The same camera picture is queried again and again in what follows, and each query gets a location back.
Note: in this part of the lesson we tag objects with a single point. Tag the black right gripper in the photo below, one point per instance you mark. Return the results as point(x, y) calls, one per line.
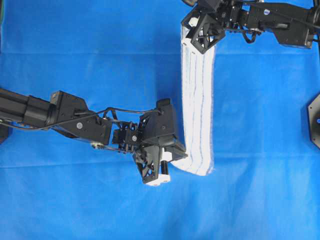
point(208, 20)

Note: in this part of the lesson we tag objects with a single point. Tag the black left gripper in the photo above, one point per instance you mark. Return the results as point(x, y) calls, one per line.
point(152, 129)

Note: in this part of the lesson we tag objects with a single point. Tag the blue striped white towel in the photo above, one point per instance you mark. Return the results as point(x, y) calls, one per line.
point(197, 88)

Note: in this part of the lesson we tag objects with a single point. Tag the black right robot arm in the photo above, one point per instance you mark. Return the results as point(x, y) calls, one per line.
point(292, 26)

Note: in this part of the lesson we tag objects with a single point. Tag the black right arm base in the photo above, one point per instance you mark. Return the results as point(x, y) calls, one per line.
point(313, 113)

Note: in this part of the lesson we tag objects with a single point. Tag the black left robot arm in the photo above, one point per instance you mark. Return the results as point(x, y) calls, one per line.
point(65, 113)

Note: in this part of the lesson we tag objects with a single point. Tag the blue table cloth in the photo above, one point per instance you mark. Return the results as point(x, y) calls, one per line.
point(126, 54)

